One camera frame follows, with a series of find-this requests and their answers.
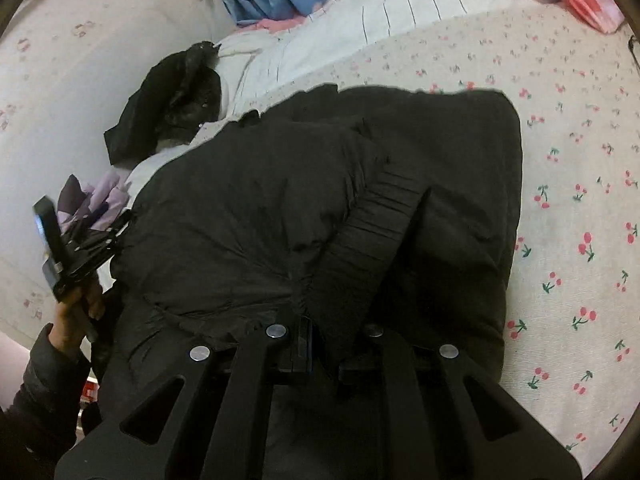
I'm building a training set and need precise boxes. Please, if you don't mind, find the crumpled black jacket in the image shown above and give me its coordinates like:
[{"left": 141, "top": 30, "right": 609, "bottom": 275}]
[{"left": 104, "top": 41, "right": 222, "bottom": 169}]

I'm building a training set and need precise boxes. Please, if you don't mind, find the white striped duvet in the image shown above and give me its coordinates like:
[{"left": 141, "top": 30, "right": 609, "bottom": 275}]
[{"left": 216, "top": 0, "right": 536, "bottom": 117}]

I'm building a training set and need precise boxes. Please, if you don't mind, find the pink pillow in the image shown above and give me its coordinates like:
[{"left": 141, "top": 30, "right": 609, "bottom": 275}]
[{"left": 241, "top": 15, "right": 306, "bottom": 35}]

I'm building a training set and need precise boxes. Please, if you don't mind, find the large black puffer jacket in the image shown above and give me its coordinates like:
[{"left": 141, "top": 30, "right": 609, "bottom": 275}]
[{"left": 89, "top": 83, "right": 524, "bottom": 480}]

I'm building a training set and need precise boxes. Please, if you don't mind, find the person left hand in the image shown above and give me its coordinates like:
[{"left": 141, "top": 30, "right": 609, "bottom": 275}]
[{"left": 48, "top": 278, "right": 104, "bottom": 360}]

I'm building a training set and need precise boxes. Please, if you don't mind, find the purple lilac folded jacket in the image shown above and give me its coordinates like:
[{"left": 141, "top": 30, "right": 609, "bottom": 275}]
[{"left": 56, "top": 168, "right": 129, "bottom": 234}]

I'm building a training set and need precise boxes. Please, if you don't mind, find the cherry print bed sheet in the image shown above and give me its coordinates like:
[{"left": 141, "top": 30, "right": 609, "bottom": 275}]
[{"left": 221, "top": 6, "right": 639, "bottom": 479}]

